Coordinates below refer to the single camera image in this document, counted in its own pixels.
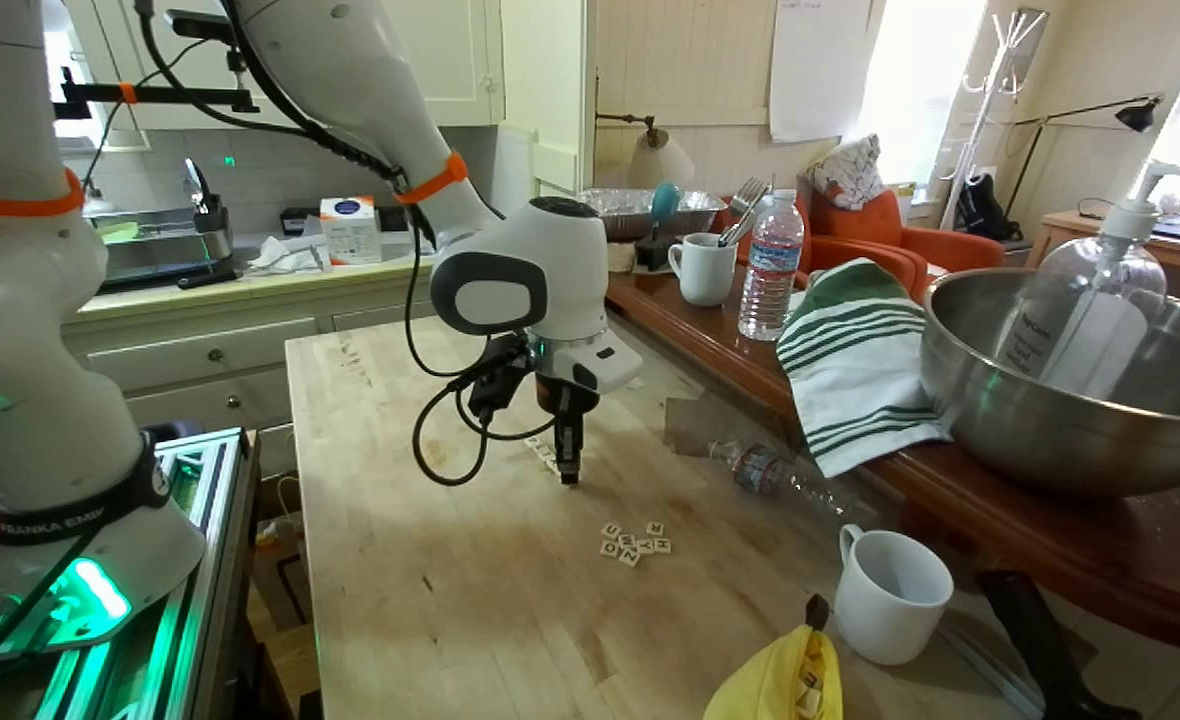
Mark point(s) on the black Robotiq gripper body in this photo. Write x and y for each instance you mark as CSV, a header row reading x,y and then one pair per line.
x,y
570,394

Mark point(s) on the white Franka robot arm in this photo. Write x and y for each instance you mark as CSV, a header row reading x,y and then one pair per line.
x,y
351,80

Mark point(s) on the cream letter tile T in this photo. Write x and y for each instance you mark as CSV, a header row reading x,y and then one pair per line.
x,y
548,453

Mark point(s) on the cream letter tile U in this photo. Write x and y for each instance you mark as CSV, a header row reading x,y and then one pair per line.
x,y
611,529

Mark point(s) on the cream letter tile O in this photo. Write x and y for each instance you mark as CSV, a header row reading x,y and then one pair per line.
x,y
604,544

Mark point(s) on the cream letter tile W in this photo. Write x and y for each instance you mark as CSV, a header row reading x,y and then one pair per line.
x,y
631,543

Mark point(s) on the cream letter tile R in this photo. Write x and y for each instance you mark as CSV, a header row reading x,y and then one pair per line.
x,y
657,529

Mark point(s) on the cream letter tile N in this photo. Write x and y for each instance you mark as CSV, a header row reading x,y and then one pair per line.
x,y
624,558

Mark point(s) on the cream letter tile Y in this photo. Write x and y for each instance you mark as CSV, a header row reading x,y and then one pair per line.
x,y
644,544

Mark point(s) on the cream letter tile H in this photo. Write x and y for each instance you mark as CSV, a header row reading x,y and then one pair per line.
x,y
666,544

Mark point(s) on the tan square note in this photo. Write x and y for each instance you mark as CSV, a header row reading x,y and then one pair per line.
x,y
620,257

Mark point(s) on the white mug with spoon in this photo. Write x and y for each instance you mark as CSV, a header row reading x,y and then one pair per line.
x,y
700,270

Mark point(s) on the grey shallow bowl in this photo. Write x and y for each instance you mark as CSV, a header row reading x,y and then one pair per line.
x,y
631,205

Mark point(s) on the crushed clear plastic bottle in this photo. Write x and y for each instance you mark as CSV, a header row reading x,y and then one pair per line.
x,y
780,477

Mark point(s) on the teal round object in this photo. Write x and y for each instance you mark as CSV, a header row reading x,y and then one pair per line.
x,y
666,201

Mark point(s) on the upright clear water bottle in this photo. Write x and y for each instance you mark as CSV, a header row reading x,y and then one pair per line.
x,y
768,275

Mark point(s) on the gooseneck lamp white shade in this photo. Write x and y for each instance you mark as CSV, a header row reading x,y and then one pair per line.
x,y
662,159

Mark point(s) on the white round container blue lid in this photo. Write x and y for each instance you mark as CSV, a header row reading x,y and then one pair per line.
x,y
351,230

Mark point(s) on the green striped white towel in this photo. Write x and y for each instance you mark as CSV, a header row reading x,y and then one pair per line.
x,y
861,360

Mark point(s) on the yellow banana-shaped pouch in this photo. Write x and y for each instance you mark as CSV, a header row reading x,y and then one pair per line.
x,y
768,682

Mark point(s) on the brown cardboard box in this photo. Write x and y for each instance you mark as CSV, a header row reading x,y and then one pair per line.
x,y
281,573

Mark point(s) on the plain white mug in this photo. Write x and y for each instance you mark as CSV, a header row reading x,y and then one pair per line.
x,y
889,602

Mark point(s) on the cream cabinet with drawers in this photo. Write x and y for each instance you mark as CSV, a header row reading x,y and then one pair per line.
x,y
212,360

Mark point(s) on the black kitchen faucet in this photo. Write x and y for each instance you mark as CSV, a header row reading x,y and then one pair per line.
x,y
208,212

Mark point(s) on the orange chair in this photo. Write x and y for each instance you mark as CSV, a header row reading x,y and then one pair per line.
x,y
940,245

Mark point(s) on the white paper sheet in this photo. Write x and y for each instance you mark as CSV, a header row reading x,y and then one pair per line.
x,y
823,74

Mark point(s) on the black bag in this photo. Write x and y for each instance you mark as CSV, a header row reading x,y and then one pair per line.
x,y
986,205

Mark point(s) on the black boom bar orange clamps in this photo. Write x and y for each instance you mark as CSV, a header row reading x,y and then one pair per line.
x,y
172,98

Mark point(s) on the large steel mixing bowl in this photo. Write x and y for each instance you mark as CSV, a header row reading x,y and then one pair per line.
x,y
1080,424

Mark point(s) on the clear pump soap bottle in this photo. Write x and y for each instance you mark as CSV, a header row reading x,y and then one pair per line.
x,y
1093,323

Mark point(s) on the white coat rack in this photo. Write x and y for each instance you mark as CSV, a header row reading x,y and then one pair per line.
x,y
1000,64

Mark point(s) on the dark wooden side table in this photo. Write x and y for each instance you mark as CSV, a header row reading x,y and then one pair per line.
x,y
1120,563

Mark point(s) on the thin black desk lamp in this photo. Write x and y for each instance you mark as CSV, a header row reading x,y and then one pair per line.
x,y
1135,109

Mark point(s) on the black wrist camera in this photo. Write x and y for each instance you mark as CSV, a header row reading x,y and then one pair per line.
x,y
496,380

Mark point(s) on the metal robot stand frame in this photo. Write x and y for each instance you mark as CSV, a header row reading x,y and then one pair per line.
x,y
200,563

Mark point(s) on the black bar camera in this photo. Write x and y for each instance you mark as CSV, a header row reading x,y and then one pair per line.
x,y
200,27

